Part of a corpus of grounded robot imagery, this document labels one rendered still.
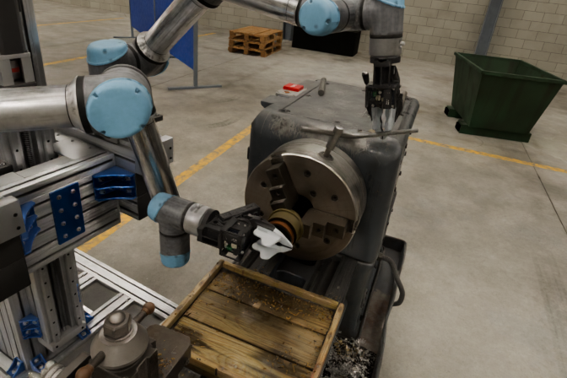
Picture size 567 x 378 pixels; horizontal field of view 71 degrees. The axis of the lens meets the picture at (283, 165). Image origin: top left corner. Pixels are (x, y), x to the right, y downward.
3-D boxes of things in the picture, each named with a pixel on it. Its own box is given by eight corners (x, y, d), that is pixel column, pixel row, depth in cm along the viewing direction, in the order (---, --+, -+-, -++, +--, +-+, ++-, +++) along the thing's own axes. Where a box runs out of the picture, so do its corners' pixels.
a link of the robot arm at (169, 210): (165, 213, 105) (164, 185, 101) (201, 225, 101) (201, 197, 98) (145, 228, 98) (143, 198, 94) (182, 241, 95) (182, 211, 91)
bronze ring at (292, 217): (274, 198, 99) (259, 216, 91) (310, 209, 96) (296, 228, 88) (272, 229, 103) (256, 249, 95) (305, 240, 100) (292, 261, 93)
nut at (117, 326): (117, 316, 59) (116, 299, 58) (138, 326, 58) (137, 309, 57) (97, 336, 56) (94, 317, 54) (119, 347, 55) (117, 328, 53)
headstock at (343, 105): (297, 158, 185) (307, 75, 168) (400, 185, 170) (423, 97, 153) (235, 220, 134) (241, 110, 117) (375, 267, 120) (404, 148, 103)
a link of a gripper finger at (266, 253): (283, 271, 87) (245, 257, 90) (292, 255, 92) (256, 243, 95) (283, 259, 85) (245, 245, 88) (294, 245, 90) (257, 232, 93)
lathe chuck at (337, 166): (245, 208, 122) (278, 121, 107) (335, 261, 117) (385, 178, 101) (230, 223, 115) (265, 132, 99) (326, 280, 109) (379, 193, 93)
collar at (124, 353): (118, 316, 63) (116, 303, 62) (159, 336, 61) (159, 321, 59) (78, 355, 56) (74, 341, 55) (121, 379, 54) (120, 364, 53)
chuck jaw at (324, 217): (313, 200, 105) (357, 213, 101) (310, 215, 107) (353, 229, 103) (299, 220, 95) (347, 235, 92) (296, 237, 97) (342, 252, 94)
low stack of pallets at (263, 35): (249, 44, 955) (250, 25, 936) (282, 49, 935) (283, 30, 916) (226, 51, 846) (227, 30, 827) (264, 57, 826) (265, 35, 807)
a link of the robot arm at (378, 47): (372, 36, 97) (407, 35, 94) (372, 55, 99) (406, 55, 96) (366, 39, 91) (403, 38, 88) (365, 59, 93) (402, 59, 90)
